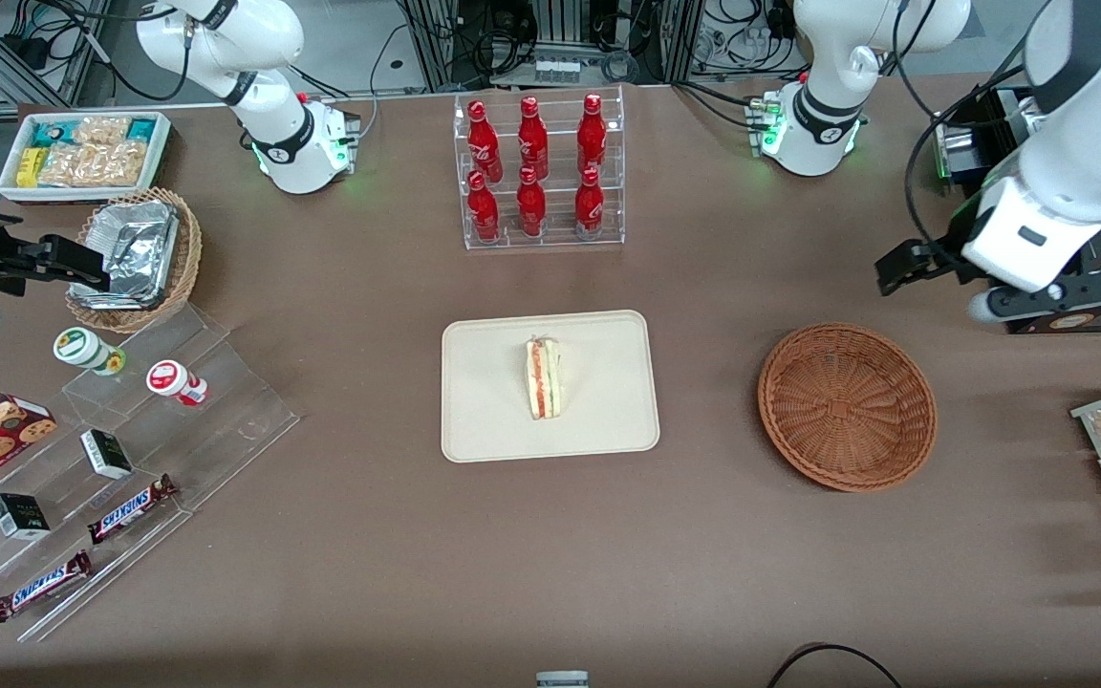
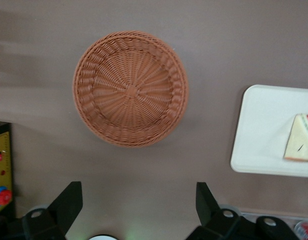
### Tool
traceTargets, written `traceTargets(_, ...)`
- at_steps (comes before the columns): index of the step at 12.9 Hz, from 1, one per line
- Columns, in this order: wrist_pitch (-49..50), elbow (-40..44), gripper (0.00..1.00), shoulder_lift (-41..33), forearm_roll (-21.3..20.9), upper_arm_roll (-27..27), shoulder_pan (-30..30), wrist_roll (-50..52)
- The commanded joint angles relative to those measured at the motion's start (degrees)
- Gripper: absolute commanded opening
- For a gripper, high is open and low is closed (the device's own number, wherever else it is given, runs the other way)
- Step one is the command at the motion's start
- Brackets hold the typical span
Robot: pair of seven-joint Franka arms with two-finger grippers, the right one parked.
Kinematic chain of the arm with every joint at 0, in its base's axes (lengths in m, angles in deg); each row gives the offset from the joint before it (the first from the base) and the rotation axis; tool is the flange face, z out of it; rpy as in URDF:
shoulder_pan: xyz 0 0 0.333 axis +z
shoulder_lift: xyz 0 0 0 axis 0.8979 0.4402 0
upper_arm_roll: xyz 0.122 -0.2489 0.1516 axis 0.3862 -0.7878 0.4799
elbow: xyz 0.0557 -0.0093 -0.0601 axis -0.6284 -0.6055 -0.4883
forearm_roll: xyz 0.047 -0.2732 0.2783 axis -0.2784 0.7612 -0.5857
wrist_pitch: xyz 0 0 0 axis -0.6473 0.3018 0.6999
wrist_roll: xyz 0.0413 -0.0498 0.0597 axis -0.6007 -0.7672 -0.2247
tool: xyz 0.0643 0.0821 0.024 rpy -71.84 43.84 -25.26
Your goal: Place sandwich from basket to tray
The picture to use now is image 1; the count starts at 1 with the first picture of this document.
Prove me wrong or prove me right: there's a clear acrylic stepped stand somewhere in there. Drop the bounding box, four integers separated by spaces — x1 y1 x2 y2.
0 301 301 643

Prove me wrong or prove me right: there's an oval tan wicker basket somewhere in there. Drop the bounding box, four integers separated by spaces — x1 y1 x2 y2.
66 187 204 333

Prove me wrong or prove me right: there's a red cola bottle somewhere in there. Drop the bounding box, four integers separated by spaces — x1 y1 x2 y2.
467 170 501 243
577 93 608 176
516 166 548 238
518 96 550 181
575 167 605 240
467 99 504 183

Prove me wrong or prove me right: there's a green lid yoghurt cup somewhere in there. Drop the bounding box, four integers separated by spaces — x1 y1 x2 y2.
54 327 127 376

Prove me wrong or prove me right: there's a beige plastic serving tray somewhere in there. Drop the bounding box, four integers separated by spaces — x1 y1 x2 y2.
442 310 660 464

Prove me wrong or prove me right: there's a small clear cracker bag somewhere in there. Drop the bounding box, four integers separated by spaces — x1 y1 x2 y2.
73 117 131 146

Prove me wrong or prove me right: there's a white rectangular snack bin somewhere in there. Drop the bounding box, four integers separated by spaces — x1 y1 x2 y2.
0 111 172 204

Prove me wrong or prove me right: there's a round brown wicker basket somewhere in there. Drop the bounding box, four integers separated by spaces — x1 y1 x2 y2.
757 323 939 493

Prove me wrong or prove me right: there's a small black box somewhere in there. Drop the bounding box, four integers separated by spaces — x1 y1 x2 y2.
80 429 134 481
0 493 52 541

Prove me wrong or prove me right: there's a black machine with yellow labels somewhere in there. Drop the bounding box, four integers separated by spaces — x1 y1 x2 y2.
931 84 1101 335

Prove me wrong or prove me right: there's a brown Snickers bar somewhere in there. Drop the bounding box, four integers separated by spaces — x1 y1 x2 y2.
87 474 179 546
0 550 93 623

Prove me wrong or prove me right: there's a red lid yoghurt cup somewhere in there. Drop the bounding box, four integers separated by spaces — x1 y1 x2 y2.
146 359 208 407

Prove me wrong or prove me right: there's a clear acrylic bottle rack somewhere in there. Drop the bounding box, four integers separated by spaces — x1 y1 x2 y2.
453 86 626 251

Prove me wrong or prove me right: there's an aluminium frame rack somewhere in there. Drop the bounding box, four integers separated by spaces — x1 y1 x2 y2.
398 0 704 92

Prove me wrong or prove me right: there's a triangle sandwich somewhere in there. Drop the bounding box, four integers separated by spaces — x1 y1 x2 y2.
525 335 563 421

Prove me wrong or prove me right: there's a black cable loop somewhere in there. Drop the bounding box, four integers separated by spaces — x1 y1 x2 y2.
766 642 903 688

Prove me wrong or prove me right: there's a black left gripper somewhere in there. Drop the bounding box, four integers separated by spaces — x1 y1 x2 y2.
875 205 988 295

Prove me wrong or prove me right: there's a large clear cracker bag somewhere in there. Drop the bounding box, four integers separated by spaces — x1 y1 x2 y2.
39 141 148 188

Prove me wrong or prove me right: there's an aluminium foil container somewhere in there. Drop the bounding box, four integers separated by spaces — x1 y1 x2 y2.
68 199 181 312

